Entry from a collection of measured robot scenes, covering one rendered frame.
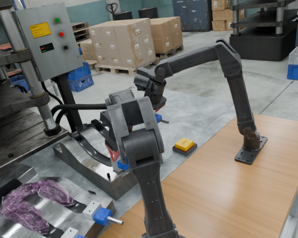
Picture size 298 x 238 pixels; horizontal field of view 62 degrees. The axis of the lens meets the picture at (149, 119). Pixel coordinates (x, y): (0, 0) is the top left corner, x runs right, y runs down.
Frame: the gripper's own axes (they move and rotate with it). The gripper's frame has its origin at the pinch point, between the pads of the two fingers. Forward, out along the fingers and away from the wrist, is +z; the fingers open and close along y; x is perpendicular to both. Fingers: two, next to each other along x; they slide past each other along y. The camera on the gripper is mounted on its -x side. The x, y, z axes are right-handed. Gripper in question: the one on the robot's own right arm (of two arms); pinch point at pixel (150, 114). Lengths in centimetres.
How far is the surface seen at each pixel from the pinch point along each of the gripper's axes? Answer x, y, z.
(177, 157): 22.6, 4.4, 5.2
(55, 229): 15, 58, 3
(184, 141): 19.6, -3.0, 2.6
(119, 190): 18.1, 33.8, 4.0
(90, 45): -367, -242, 251
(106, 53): -286, -223, 217
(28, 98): -61, 30, 23
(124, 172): 14.2, 28.2, 2.7
